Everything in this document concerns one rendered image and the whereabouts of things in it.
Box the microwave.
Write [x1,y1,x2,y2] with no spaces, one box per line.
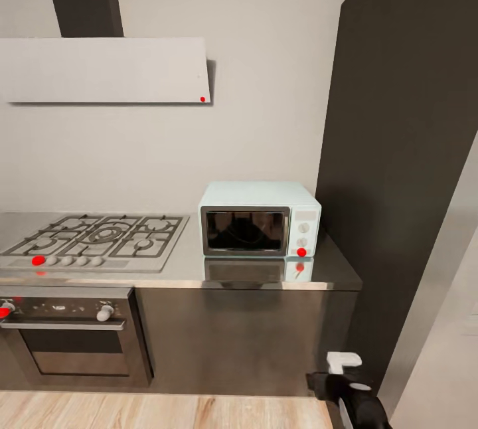
[198,181,322,258]

